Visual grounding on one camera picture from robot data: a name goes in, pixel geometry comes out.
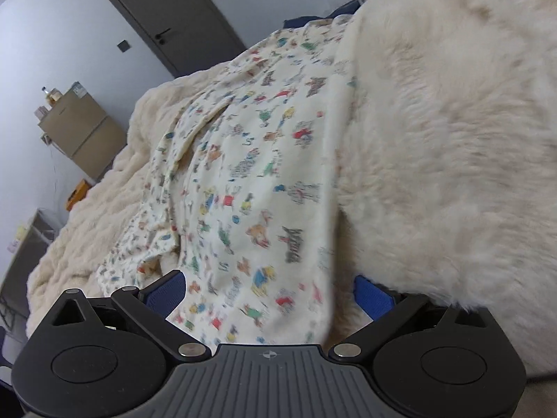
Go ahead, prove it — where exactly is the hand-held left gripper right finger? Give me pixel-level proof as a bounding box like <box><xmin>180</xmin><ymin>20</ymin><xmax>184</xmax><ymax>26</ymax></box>
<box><xmin>328</xmin><ymin>274</ymin><xmax>486</xmax><ymax>362</ymax></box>

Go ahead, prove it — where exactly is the metal frame table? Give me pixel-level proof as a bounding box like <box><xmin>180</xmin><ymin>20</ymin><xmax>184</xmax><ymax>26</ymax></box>
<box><xmin>0</xmin><ymin>208</ymin><xmax>66</xmax><ymax>340</ymax></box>

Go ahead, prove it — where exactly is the cartoon print fluffy-lined garment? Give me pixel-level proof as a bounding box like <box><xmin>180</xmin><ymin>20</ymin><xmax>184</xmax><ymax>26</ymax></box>
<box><xmin>93</xmin><ymin>0</ymin><xmax>557</xmax><ymax>384</ymax></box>

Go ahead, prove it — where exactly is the cream ribbed plush blanket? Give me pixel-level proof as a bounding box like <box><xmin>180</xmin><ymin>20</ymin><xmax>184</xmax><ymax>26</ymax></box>
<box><xmin>25</xmin><ymin>63</ymin><xmax>270</xmax><ymax>341</ymax></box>

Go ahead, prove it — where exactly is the grey door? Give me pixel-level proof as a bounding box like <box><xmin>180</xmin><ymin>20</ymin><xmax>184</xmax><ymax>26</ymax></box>
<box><xmin>85</xmin><ymin>0</ymin><xmax>247</xmax><ymax>78</ymax></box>

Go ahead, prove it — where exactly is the orange box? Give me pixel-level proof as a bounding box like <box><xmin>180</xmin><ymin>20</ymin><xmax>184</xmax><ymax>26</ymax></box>
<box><xmin>65</xmin><ymin>178</ymin><xmax>90</xmax><ymax>212</ymax></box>

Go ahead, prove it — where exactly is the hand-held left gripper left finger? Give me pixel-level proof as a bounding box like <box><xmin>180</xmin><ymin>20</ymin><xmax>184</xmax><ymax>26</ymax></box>
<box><xmin>52</xmin><ymin>270</ymin><xmax>210</xmax><ymax>361</ymax></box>

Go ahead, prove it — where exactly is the blue cloth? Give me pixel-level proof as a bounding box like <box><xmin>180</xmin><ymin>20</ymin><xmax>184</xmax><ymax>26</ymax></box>
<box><xmin>283</xmin><ymin>2</ymin><xmax>363</xmax><ymax>28</ymax></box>

